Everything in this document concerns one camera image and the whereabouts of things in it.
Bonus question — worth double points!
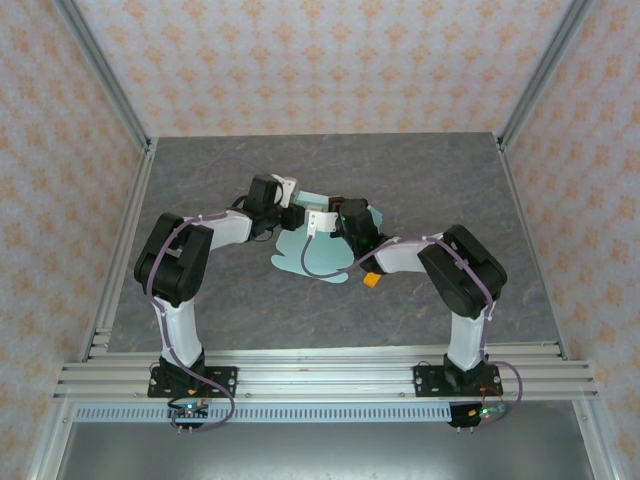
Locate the light teal paper box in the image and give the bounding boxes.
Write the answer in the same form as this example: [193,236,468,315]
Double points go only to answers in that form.
[269,188,389,287]

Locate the left circuit board with LEDs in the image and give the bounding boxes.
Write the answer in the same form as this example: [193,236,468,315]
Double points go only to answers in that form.
[167,399,211,421]

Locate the circuit board with leds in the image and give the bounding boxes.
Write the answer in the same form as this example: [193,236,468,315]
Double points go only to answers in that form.
[167,399,211,421]
[467,403,511,421]

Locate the right circuit board with LEDs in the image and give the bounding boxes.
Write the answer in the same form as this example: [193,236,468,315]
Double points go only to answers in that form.
[467,403,511,421]

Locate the grey metal sheet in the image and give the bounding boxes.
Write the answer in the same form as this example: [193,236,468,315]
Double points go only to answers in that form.
[54,422,591,480]

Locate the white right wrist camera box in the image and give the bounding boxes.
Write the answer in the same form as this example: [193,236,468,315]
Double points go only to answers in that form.
[305,209,342,237]

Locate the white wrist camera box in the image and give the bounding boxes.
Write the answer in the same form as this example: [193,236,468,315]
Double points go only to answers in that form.
[271,173,300,210]
[305,209,342,237]

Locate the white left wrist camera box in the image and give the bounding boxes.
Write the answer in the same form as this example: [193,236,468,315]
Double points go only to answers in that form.
[271,173,300,210]

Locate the aluminium left table rail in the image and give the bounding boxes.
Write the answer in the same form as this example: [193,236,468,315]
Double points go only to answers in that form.
[79,137,160,362]

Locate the aluminium table rail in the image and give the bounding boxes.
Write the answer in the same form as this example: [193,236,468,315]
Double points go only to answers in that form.
[497,137,570,361]
[79,137,160,362]

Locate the aluminium base rail beam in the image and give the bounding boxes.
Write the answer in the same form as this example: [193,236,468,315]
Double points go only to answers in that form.
[52,341,599,401]

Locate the aluminium right table rail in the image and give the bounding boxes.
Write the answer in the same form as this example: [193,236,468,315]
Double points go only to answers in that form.
[497,137,570,361]

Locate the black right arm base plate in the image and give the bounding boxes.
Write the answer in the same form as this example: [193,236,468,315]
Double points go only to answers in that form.
[413,364,501,399]

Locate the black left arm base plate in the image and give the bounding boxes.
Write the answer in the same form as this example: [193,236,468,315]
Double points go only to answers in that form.
[146,366,239,399]

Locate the grey slotted cable duct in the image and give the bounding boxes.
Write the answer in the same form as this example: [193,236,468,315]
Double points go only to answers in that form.
[73,403,454,424]

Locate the aluminium left frame post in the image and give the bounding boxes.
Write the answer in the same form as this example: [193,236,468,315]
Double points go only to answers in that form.
[52,0,154,154]

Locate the aluminium frame post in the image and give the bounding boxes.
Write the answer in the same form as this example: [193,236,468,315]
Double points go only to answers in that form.
[52,0,154,154]
[497,0,596,151]

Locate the aluminium right frame post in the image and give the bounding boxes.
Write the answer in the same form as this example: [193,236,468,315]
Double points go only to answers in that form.
[497,0,596,151]

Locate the aluminium frame leg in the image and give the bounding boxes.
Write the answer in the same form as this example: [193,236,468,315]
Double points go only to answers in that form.
[27,399,76,480]
[572,399,621,480]

